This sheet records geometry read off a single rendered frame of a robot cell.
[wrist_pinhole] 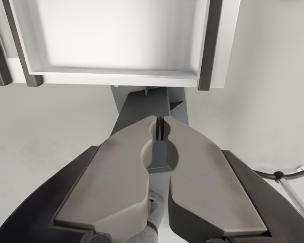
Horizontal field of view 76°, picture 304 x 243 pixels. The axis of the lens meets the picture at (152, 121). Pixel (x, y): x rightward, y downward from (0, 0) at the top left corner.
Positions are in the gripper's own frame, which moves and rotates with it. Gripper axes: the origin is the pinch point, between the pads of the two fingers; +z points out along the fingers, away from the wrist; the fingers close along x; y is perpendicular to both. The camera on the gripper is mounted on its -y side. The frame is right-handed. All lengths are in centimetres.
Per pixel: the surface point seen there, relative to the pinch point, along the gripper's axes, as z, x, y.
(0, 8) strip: 21.2, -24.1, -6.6
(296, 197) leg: 77, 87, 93
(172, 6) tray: 21.2, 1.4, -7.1
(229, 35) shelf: 21.5, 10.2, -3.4
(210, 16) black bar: 19.4, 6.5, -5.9
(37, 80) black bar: 19.8, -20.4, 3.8
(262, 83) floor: 109, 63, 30
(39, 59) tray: 20.7, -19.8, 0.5
